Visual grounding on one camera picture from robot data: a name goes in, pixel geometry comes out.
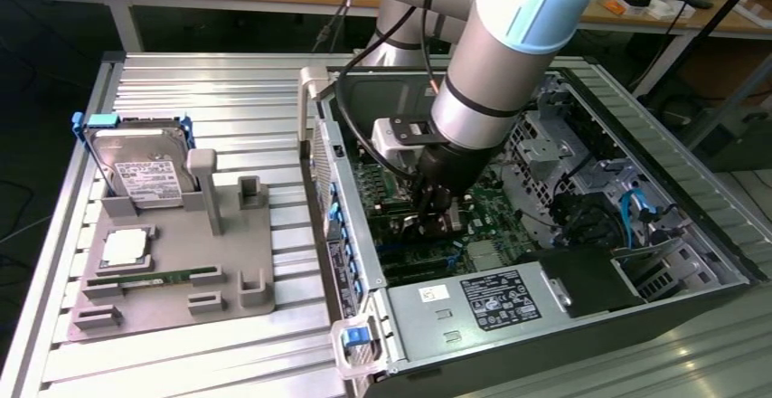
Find grey power supply unit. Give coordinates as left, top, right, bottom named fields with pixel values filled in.
left=385, top=263, right=581, bottom=362

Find green motherboard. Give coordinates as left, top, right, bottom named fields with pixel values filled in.
left=352, top=143, right=545, bottom=284

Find green ram stick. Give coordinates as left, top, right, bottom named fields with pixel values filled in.
left=85, top=267, right=220, bottom=288

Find silver chipset heat sink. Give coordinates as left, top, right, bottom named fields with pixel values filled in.
left=465, top=240, right=505, bottom=270

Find grey cable with metal plug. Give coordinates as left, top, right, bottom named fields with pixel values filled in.
left=309, top=0, right=355, bottom=53

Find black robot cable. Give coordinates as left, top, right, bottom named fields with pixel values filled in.
left=332, top=0, right=445, bottom=180

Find hard disk with blue carrier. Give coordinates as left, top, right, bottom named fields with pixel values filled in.
left=69, top=112, right=204, bottom=212

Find black expansion slot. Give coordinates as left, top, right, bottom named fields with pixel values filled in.
left=384, top=260, right=455, bottom=282

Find grey plastic parts rack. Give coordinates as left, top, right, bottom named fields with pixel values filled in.
left=69, top=147, right=276, bottom=343

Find blue sata wire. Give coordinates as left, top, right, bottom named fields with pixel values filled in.
left=620, top=186, right=663, bottom=251

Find silver metal drive cage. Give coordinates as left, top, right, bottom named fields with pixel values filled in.
left=501, top=107, right=612, bottom=246

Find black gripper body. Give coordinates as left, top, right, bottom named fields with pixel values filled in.
left=411, top=141, right=493, bottom=201

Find blue case latch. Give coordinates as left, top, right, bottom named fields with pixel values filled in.
left=339, top=325, right=372, bottom=350

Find black gpu card metal bracket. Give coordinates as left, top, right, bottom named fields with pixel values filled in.
left=364, top=200, right=472, bottom=248

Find white orange plastic parts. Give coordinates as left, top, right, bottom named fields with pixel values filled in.
left=601, top=0, right=689, bottom=21

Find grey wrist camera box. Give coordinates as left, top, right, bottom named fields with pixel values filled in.
left=369, top=116, right=451, bottom=178

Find black tripod pole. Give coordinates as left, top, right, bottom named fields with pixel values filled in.
left=692, top=0, right=759, bottom=42

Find silver cpu chip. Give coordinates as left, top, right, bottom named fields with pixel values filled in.
left=99, top=229, right=159, bottom=269

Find open black pc case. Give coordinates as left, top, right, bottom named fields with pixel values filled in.
left=297, top=64, right=771, bottom=398

